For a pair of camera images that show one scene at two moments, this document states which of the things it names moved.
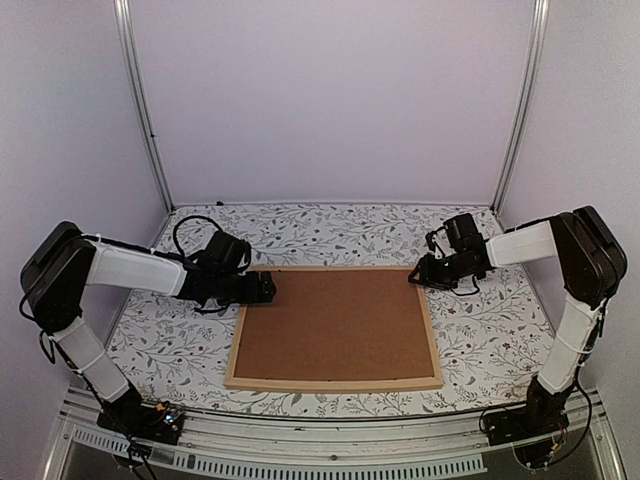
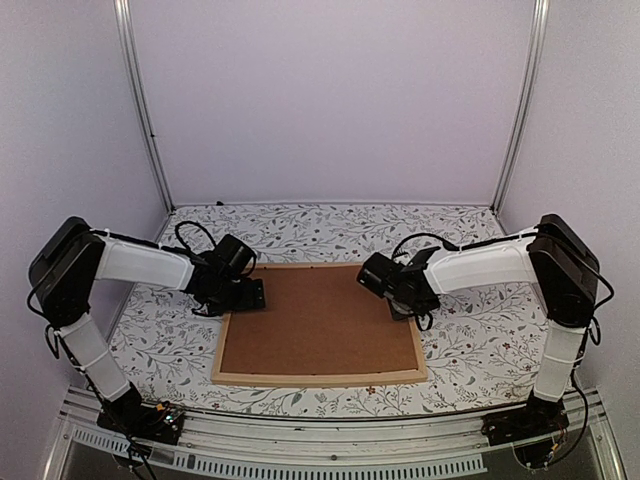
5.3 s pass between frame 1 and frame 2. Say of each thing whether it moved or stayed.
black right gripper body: moved
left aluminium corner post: stayed
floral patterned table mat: stayed
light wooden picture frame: moved
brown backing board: stayed
